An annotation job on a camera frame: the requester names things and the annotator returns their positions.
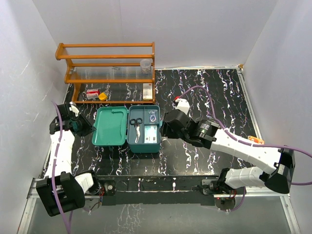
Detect orange blister pack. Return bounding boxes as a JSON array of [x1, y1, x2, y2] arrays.
[[248, 136, 265, 145]]

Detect white upright medicine box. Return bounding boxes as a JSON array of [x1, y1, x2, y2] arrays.
[[143, 83, 153, 101]]

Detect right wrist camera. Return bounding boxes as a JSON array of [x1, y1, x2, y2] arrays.
[[175, 97, 190, 115]]

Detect small clear vial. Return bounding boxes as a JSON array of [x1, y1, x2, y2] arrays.
[[148, 110, 158, 123]]

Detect white paper card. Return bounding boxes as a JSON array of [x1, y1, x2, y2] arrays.
[[144, 125, 157, 144]]

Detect orange wooden shelf rack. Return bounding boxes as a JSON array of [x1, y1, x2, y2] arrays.
[[55, 42, 156, 104]]

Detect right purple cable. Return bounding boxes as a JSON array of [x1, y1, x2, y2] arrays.
[[175, 85, 312, 212]]

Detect black handled scissors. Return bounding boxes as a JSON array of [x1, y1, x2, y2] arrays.
[[130, 117, 143, 143]]

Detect teal medicine kit box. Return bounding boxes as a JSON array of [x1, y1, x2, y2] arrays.
[[91, 104, 161, 154]]

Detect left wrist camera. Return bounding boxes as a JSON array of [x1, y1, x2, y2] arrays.
[[69, 101, 79, 117]]

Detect clear plastic measuring cup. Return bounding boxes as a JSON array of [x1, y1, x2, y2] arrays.
[[140, 58, 153, 73]]

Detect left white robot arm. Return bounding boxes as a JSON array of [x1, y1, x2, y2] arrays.
[[36, 101, 101, 216]]

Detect red white medicine box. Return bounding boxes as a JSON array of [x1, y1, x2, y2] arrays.
[[86, 89, 100, 100]]

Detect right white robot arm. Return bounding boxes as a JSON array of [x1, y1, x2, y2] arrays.
[[160, 109, 295, 194]]

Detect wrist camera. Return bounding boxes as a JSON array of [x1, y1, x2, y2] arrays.
[[69, 101, 79, 117], [175, 97, 190, 115]]

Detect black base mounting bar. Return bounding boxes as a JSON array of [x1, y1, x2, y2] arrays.
[[73, 174, 247, 207]]

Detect teal divided tray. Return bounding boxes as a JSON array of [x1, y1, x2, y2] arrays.
[[127, 105, 161, 154]]

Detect yellow small packet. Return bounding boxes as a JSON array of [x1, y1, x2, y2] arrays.
[[98, 92, 108, 101]]

